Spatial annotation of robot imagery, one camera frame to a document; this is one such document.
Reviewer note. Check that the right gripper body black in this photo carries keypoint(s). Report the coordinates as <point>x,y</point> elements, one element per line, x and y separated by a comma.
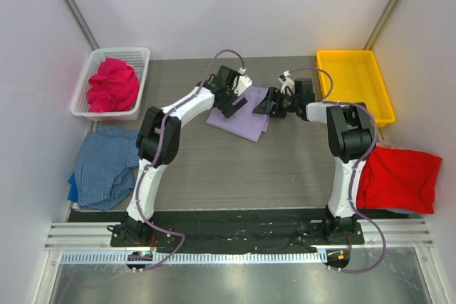
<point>278,103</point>

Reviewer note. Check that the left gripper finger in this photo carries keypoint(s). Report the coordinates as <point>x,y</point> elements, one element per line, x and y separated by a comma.
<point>239,102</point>
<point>229,110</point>

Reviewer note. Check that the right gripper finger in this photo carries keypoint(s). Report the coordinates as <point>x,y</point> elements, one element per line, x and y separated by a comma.
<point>265,107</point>
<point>273,93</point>

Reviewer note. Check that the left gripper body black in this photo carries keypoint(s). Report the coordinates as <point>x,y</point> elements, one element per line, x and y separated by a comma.
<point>228,100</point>

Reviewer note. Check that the purple t shirt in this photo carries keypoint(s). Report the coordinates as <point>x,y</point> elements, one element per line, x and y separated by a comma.
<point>244,123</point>

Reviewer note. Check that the yellow plastic tray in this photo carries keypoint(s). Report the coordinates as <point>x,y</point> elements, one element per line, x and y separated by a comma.
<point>354,76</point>

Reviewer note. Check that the white plastic basket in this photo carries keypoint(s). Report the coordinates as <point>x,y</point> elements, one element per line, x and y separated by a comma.
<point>137,57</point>

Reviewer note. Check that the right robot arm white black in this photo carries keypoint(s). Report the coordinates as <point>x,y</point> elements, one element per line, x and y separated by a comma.
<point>351,133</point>

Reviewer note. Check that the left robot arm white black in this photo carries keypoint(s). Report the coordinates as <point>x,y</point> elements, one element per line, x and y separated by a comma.
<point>159,140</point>

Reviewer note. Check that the pink crumpled shirt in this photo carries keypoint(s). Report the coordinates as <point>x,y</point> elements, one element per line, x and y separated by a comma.
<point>113,88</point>

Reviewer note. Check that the blue checkered shirt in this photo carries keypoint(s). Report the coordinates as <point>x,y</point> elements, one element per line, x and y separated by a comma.
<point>103,174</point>

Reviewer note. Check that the red folded shirt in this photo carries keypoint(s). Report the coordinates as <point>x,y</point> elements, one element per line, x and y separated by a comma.
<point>399,179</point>

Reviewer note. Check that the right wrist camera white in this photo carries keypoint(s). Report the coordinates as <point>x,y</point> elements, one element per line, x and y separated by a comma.
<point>287,83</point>

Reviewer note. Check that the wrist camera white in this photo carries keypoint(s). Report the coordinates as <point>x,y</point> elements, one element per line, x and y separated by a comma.
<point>287,83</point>
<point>242,82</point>

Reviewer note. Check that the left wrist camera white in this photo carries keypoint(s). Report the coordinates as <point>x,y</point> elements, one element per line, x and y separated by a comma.
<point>242,82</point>

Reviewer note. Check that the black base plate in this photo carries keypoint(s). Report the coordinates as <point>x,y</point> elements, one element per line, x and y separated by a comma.
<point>222,231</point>

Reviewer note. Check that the white slotted cable duct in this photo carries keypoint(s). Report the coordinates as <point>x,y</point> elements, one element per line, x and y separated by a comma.
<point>139,257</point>

